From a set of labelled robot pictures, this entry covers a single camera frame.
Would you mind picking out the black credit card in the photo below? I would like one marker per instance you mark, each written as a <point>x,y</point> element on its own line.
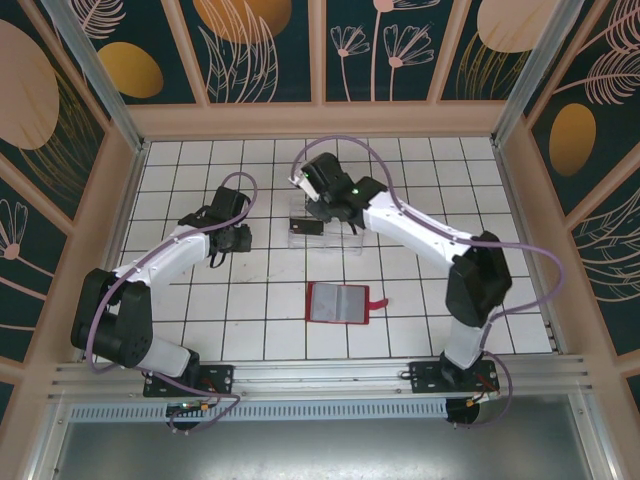
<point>305,227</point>

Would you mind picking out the red card holder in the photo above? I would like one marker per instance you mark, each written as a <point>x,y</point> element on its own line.
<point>335,302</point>

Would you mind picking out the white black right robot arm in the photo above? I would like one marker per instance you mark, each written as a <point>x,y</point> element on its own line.
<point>415,225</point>

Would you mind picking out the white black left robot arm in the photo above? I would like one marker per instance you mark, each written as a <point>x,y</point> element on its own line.
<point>160,252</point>

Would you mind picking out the clear acrylic card stand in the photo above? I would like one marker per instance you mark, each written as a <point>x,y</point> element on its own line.
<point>340,245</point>

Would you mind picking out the grey metal sheet panel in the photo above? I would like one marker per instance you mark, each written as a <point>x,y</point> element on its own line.
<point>320,450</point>

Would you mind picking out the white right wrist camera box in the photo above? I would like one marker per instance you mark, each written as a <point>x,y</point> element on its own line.
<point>306,187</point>

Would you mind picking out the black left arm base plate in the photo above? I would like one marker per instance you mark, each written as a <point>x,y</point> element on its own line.
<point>220,382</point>

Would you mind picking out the aluminium mounting rail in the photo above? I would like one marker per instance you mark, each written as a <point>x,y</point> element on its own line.
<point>320,380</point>

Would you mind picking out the aluminium frame post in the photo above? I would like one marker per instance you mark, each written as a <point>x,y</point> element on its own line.
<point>102,85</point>
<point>527,75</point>

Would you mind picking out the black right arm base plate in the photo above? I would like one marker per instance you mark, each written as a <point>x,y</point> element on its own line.
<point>425,380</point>

